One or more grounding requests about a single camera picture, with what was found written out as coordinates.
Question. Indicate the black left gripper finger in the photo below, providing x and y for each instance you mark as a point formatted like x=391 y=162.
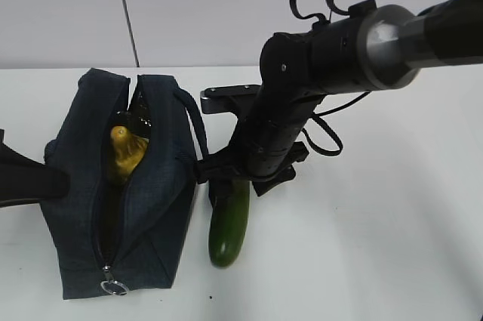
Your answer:
x=25 y=181

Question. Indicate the yellow toy pear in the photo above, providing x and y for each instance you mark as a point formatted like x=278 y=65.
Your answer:
x=124 y=153

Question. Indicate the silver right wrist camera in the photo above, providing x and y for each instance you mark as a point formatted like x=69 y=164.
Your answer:
x=236 y=99

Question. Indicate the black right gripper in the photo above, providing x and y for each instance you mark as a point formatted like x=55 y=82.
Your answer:
x=262 y=141

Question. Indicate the green cucumber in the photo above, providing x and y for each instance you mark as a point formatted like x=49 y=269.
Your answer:
x=228 y=225

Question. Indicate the dark blue fabric lunch bag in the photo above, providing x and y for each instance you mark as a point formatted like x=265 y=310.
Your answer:
x=111 y=241

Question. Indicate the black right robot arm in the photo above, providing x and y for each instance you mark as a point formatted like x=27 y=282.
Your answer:
x=371 y=49

